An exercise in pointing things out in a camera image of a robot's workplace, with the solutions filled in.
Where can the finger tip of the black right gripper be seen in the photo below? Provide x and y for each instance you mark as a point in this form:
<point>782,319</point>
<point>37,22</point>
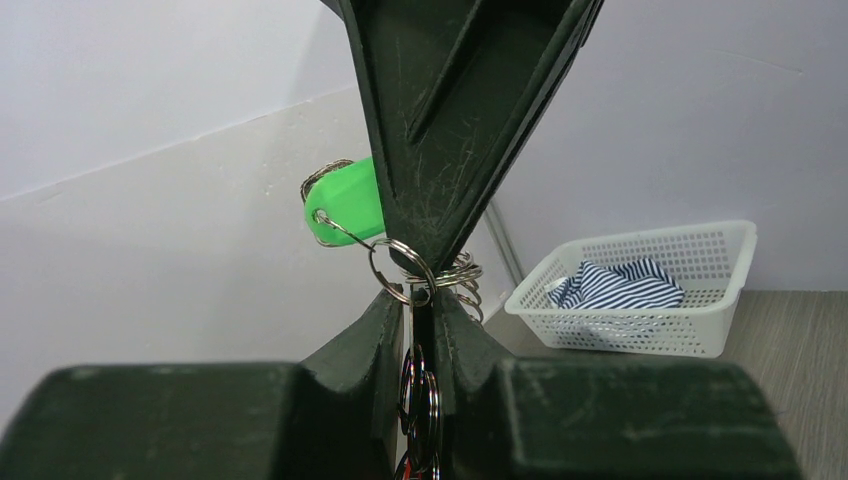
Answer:
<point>451,92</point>

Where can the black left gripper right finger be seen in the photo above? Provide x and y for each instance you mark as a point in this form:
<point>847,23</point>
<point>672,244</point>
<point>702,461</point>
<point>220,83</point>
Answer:
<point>607,416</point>

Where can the white plastic basket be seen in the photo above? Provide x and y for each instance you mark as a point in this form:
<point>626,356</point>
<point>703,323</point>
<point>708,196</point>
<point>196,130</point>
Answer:
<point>710,261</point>

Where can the green key tag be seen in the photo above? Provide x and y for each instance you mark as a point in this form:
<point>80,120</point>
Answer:
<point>342,203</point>

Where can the blue striped shirt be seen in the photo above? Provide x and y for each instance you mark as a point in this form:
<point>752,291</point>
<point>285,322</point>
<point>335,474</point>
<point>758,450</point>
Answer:
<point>639,284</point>

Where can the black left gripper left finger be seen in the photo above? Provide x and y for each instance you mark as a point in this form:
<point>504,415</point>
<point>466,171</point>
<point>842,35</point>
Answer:
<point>330,416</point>

